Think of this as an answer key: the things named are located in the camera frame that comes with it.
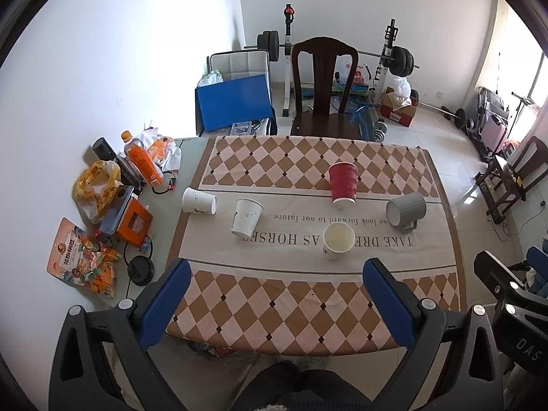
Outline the black round puck device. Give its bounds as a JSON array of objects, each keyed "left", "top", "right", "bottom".
[{"left": 127, "top": 255, "right": 154, "bottom": 287}]

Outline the orange drink bottle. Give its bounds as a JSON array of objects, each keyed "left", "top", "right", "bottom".
[{"left": 121, "top": 131, "right": 163, "bottom": 188}]

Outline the orange box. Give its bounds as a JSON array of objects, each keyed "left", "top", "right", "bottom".
[{"left": 115, "top": 198, "right": 153, "bottom": 248}]

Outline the orange white snack wrapper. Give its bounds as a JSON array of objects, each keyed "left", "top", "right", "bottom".
[{"left": 141, "top": 128, "right": 182, "bottom": 172}]

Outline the red ribbed paper cup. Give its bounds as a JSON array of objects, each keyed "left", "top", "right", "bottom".
[{"left": 328, "top": 162, "right": 358, "bottom": 209}]

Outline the barbell with black plates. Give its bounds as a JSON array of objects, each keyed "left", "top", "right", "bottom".
[{"left": 246, "top": 24, "right": 417, "bottom": 77}]

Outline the white paper cup black calligraphy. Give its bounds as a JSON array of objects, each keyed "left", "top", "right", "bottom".
[{"left": 322, "top": 223, "right": 356, "bottom": 261}]

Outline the checkered beige table mat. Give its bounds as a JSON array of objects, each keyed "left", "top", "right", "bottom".
[{"left": 167, "top": 136, "right": 466, "bottom": 355}]

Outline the red cardboard box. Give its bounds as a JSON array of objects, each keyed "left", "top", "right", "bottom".
[{"left": 380, "top": 86, "right": 419, "bottom": 127}]

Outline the small barbell on floor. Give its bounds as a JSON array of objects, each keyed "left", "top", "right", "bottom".
[{"left": 419, "top": 102, "right": 466, "bottom": 130}]

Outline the blue flat board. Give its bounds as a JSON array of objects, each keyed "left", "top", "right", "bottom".
[{"left": 196, "top": 74, "right": 273, "bottom": 132}]

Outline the grey ribbed mug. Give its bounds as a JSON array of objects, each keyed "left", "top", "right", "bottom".
[{"left": 385, "top": 192, "right": 426, "bottom": 233}]

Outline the white paper cup middle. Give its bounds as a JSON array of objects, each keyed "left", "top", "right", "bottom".
[{"left": 231, "top": 198, "right": 264, "bottom": 239}]

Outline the yellow plastic bag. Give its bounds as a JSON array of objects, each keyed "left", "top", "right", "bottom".
[{"left": 73, "top": 160, "right": 122, "bottom": 224}]

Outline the white squat rack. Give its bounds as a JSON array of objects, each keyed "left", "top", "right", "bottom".
[{"left": 282, "top": 3, "right": 397, "bottom": 117}]

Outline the colourful snack packet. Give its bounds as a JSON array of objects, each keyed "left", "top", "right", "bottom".
[{"left": 47, "top": 218, "right": 123, "bottom": 298}]

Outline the dark wooden side chair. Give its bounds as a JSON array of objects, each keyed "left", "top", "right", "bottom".
[{"left": 475, "top": 136, "right": 547, "bottom": 225}]

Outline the white padded chair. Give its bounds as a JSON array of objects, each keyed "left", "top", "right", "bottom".
[{"left": 208, "top": 49, "right": 269, "bottom": 82}]

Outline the white paper cup leftmost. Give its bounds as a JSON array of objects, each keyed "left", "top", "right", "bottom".
[{"left": 182, "top": 187, "right": 217, "bottom": 215}]

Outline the dark wooden dining chair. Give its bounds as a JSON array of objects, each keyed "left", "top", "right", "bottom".
[{"left": 291, "top": 52, "right": 362, "bottom": 140}]

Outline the black cylindrical speaker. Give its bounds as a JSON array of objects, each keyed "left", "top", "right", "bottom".
[{"left": 92, "top": 137, "right": 117, "bottom": 161}]

